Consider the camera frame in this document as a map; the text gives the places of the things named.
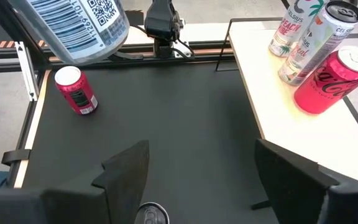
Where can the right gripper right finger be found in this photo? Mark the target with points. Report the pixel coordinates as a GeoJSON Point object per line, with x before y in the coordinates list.
{"type": "Point", "coordinates": [306, 199]}

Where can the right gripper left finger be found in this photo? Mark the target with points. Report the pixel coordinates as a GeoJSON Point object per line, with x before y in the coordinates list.
{"type": "Point", "coordinates": [73, 205]}

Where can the tall red Coca-Cola can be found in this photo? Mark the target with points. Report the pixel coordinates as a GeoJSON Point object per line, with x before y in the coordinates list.
{"type": "Point", "coordinates": [331, 84]}

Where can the Celsius Tropical Vibe can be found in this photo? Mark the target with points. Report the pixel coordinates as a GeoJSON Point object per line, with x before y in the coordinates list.
{"type": "Point", "coordinates": [315, 46]}

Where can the Celsius Peach Vibe can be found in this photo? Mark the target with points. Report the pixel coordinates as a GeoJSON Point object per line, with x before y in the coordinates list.
{"type": "Point", "coordinates": [287, 31]}

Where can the blue Red Bull can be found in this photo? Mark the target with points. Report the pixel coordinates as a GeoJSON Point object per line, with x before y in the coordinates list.
{"type": "Point", "coordinates": [82, 28]}

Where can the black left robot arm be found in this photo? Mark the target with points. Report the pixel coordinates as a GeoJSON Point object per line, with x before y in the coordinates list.
{"type": "Point", "coordinates": [162, 21]}

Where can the white Celsius can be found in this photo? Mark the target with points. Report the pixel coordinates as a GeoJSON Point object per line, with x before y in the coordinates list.
{"type": "Point", "coordinates": [151, 216]}

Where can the short red soda can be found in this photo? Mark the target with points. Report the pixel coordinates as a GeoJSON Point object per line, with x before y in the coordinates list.
{"type": "Point", "coordinates": [78, 93]}

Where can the black table mat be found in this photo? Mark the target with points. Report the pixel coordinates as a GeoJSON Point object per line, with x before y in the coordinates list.
{"type": "Point", "coordinates": [172, 118]}

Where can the white metal bracket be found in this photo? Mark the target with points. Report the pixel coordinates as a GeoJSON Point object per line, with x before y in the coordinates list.
{"type": "Point", "coordinates": [26, 71]}

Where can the black frame strut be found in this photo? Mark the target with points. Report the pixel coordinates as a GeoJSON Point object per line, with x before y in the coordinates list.
{"type": "Point", "coordinates": [20, 31]}

